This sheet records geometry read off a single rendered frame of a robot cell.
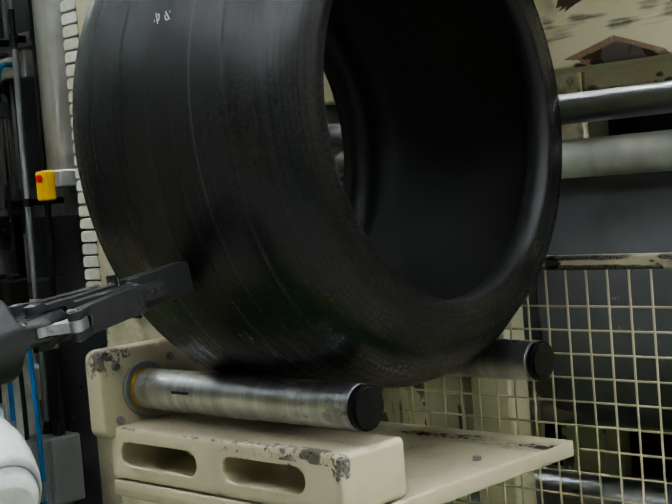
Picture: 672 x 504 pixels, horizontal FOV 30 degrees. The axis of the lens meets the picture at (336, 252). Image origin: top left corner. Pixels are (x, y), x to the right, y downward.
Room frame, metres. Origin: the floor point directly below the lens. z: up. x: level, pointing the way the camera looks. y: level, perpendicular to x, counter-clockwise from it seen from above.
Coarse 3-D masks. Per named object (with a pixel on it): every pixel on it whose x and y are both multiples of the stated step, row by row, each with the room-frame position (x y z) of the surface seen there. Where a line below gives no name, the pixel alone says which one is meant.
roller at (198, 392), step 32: (160, 384) 1.34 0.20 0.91; (192, 384) 1.31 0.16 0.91; (224, 384) 1.27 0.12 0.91; (256, 384) 1.24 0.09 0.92; (288, 384) 1.21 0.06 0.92; (320, 384) 1.19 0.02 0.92; (352, 384) 1.16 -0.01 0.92; (224, 416) 1.29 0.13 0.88; (256, 416) 1.24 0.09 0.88; (288, 416) 1.21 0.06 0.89; (320, 416) 1.17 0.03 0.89; (352, 416) 1.14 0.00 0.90
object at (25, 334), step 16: (0, 304) 1.00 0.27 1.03; (0, 320) 0.99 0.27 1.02; (16, 320) 1.00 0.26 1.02; (32, 320) 1.01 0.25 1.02; (48, 320) 1.01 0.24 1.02; (0, 336) 0.99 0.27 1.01; (16, 336) 1.00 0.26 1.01; (32, 336) 1.01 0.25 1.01; (48, 336) 1.02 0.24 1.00; (0, 352) 0.99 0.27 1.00; (16, 352) 1.00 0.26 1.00; (0, 368) 0.99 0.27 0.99; (16, 368) 1.00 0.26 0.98; (0, 384) 1.01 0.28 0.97
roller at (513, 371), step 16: (496, 352) 1.38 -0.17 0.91; (512, 352) 1.36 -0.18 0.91; (528, 352) 1.35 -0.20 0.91; (544, 352) 1.36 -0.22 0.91; (464, 368) 1.41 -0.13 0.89; (480, 368) 1.39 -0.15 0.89; (496, 368) 1.37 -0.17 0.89; (512, 368) 1.36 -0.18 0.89; (528, 368) 1.34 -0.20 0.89; (544, 368) 1.35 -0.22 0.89
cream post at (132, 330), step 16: (80, 0) 1.53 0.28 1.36; (80, 16) 1.54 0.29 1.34; (80, 32) 1.54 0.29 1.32; (112, 272) 1.52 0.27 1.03; (128, 320) 1.51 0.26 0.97; (144, 320) 1.48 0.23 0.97; (112, 336) 1.53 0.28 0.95; (128, 336) 1.51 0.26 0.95; (144, 336) 1.48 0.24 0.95; (160, 336) 1.46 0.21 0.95
